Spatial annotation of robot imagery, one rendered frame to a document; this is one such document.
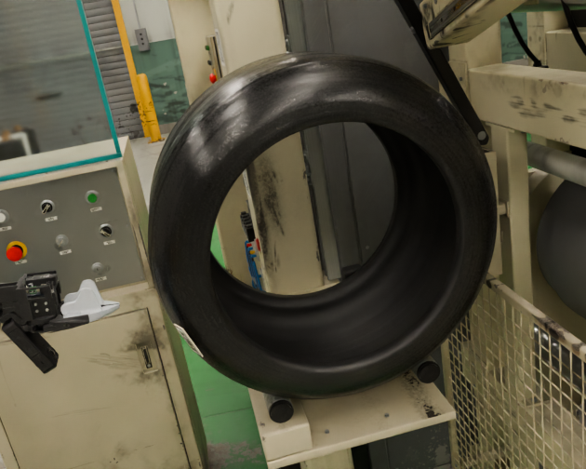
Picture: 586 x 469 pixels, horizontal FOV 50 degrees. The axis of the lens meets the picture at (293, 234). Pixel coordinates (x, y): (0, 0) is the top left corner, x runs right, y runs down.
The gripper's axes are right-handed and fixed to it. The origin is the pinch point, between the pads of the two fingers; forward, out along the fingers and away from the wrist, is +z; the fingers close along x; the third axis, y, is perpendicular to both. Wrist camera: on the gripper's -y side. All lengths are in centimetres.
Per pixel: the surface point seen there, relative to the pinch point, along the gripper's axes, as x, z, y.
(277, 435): -8.6, 26.0, -24.6
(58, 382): 64, -25, -48
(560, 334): -22, 72, -5
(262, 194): 28.3, 31.4, 10.2
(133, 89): 921, -32, -40
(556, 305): 47, 119, -37
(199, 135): -9.5, 17.2, 30.3
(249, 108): -11.3, 24.6, 33.9
